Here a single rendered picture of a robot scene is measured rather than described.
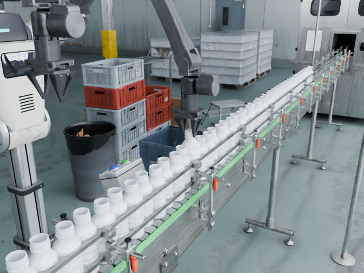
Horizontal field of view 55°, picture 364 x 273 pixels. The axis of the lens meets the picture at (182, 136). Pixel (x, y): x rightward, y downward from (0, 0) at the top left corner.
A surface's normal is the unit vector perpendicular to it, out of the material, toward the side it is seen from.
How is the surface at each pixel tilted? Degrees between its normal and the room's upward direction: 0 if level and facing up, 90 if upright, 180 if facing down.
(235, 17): 90
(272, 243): 0
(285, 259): 0
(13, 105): 90
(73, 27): 90
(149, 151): 90
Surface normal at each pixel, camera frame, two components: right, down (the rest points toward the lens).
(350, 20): -0.50, 0.29
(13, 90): 0.87, 0.17
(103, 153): 0.67, 0.30
